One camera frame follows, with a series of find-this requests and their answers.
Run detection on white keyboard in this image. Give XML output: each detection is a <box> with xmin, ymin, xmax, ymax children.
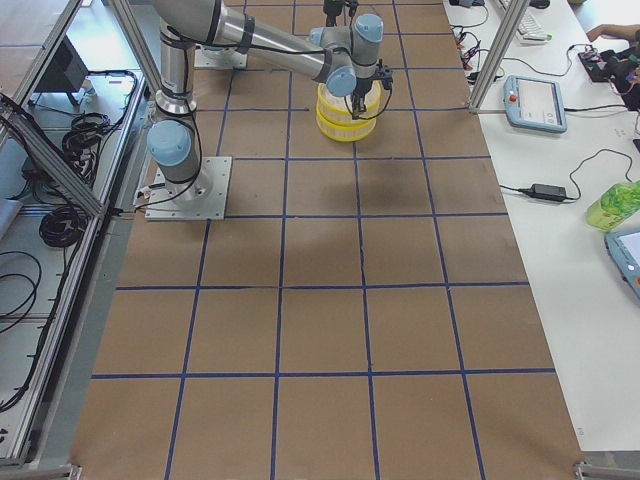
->
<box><xmin>516</xmin><ymin>11</ymin><xmax>552</xmax><ymax>45</ymax></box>

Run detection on coiled black cables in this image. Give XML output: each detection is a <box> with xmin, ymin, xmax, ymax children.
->
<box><xmin>38</xmin><ymin>204</ymin><xmax>89</xmax><ymax>249</ymax></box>

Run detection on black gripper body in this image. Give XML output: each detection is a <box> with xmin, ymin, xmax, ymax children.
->
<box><xmin>351</xmin><ymin>59</ymin><xmax>393</xmax><ymax>120</ymax></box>

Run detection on aluminium side frame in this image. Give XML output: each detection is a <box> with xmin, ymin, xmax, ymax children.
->
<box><xmin>1</xmin><ymin>1</ymin><xmax>160</xmax><ymax>479</ymax></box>

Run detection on teach pendant on desk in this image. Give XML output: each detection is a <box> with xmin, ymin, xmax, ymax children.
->
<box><xmin>503</xmin><ymin>75</ymin><xmax>567</xmax><ymax>134</ymax></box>

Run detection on yellow bamboo steamer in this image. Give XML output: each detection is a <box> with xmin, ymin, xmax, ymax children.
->
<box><xmin>316</xmin><ymin>83</ymin><xmax>381</xmax><ymax>125</ymax></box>
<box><xmin>316</xmin><ymin>112</ymin><xmax>377</xmax><ymax>143</ymax></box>

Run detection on black electronics board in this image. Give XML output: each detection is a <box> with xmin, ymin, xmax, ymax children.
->
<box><xmin>578</xmin><ymin>46</ymin><xmax>639</xmax><ymax>110</ymax></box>

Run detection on person's hand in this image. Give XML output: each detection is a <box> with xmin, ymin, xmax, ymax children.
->
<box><xmin>586</xmin><ymin>24</ymin><xmax>640</xmax><ymax>43</ymax></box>

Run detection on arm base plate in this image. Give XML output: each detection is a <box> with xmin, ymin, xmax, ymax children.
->
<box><xmin>145</xmin><ymin>156</ymin><xmax>232</xmax><ymax>221</ymax></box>

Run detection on aluminium frame post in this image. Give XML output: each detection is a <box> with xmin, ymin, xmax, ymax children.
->
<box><xmin>468</xmin><ymin>0</ymin><xmax>529</xmax><ymax>114</ymax></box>

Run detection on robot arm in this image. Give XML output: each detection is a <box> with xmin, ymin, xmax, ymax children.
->
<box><xmin>153</xmin><ymin>1</ymin><xmax>392</xmax><ymax>122</ymax></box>
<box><xmin>323</xmin><ymin>0</ymin><xmax>359</xmax><ymax>27</ymax></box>

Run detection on black device on floor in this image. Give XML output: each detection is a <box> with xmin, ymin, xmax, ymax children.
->
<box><xmin>35</xmin><ymin>36</ymin><xmax>89</xmax><ymax>106</ymax></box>

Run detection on black power adapter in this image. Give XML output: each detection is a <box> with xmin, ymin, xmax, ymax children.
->
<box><xmin>517</xmin><ymin>183</ymin><xmax>568</xmax><ymax>203</ymax></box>

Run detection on green plastic bottle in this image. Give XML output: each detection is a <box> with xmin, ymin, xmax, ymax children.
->
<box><xmin>585</xmin><ymin>182</ymin><xmax>639</xmax><ymax>232</ymax></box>

